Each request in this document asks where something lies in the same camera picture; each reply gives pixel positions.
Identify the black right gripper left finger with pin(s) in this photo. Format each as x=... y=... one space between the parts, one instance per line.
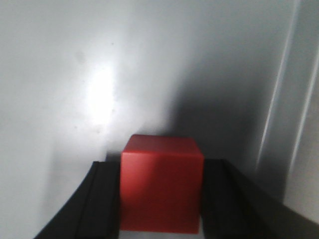
x=92 y=212

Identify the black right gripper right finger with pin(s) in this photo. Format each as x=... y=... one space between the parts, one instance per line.
x=234 y=207

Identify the red cube block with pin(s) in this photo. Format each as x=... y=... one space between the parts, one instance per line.
x=160 y=184

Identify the grey metal tray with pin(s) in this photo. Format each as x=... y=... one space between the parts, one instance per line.
x=79 y=77

